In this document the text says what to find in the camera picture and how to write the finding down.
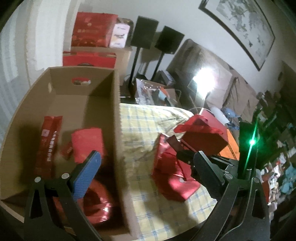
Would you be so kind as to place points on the red package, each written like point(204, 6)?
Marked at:
point(84, 141)

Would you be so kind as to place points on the black speaker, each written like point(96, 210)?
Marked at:
point(143, 36)
point(168, 43)

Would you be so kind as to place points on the red paper bag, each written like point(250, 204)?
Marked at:
point(172, 177)

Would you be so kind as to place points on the dark red gift box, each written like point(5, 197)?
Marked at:
point(203, 132)

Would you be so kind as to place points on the red collection gift box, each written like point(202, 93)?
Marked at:
point(97, 59)

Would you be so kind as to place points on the right black speaker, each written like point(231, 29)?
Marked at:
point(168, 43)

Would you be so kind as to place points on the tan cardboard box under bags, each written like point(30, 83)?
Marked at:
point(122, 57)

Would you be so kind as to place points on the large red gift bag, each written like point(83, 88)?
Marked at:
point(93, 29)

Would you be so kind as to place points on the blue cloth item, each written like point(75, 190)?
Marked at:
point(232, 117)

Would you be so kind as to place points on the red ribbon coil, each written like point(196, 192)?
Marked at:
point(97, 204)

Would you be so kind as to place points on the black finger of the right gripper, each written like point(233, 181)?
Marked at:
point(186, 156)

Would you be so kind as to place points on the brown headboard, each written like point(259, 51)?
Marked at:
point(206, 80)

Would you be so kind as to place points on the white pink small box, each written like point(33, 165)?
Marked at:
point(119, 35)

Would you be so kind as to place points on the open brown cardboard box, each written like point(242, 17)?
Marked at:
point(85, 97)

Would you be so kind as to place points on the yellow plaid bed sheet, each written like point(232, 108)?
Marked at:
point(149, 215)

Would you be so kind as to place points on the orange box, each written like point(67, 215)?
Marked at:
point(231, 151)

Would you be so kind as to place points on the clear plastic bag clutter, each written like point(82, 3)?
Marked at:
point(151, 93)

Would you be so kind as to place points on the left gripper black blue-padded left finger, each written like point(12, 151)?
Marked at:
point(42, 221)

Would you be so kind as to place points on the long red packet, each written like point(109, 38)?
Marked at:
point(50, 131)

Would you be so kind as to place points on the left black speaker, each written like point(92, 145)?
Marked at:
point(143, 36)

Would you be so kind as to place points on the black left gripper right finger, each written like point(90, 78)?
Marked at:
point(241, 211)

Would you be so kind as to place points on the framed ink painting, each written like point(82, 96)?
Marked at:
point(246, 23)

